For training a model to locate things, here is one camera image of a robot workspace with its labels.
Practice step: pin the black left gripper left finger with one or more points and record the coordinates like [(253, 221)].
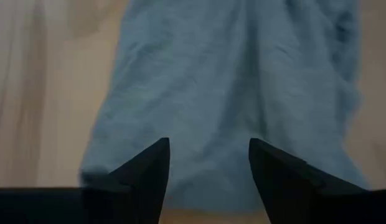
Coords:
[(87, 205)]

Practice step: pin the small light grey cloth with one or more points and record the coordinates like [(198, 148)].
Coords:
[(211, 77)]

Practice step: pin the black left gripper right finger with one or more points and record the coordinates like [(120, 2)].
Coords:
[(311, 202)]

